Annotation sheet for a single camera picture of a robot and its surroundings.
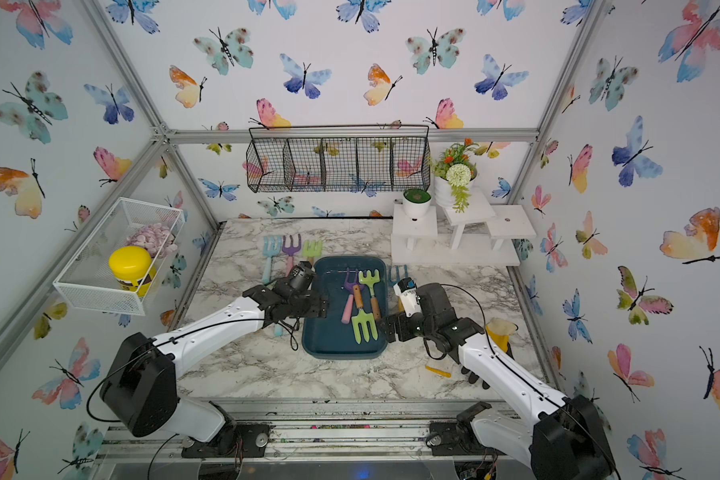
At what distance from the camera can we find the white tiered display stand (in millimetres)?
993

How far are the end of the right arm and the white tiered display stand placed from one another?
342 mm

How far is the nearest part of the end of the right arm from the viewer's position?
0.59 m
